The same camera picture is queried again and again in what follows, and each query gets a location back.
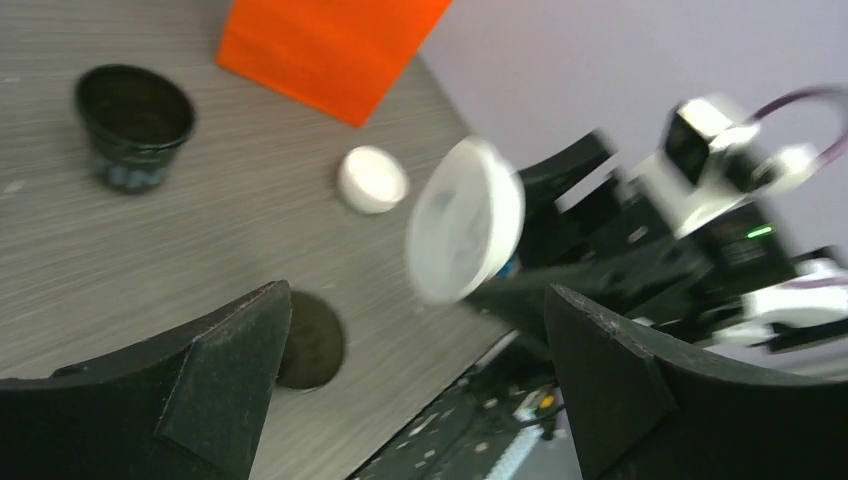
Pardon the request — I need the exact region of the white cup lid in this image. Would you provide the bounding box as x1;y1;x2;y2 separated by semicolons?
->
337;145;409;215

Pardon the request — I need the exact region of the white sip lid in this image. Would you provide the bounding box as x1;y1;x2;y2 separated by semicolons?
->
405;136;526;304

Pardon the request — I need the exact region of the black paper cup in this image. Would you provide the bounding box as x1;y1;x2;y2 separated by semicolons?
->
73;64;196;195
276;291;347;392

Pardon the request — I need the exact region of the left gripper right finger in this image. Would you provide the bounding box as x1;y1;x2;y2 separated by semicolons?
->
544;286;847;479

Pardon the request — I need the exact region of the orange paper bag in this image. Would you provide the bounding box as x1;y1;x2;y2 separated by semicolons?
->
216;0;450;127

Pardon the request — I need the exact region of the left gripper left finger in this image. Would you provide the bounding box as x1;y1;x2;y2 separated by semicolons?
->
1;281;291;479

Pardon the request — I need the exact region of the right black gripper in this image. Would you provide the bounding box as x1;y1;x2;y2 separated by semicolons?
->
465;129;796;361

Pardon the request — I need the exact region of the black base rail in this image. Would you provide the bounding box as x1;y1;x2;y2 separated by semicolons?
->
350;332;582;480

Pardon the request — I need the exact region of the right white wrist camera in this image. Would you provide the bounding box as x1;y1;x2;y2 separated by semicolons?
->
625;95;817;238

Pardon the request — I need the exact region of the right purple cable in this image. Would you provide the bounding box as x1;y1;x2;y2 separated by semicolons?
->
748;84;848;174

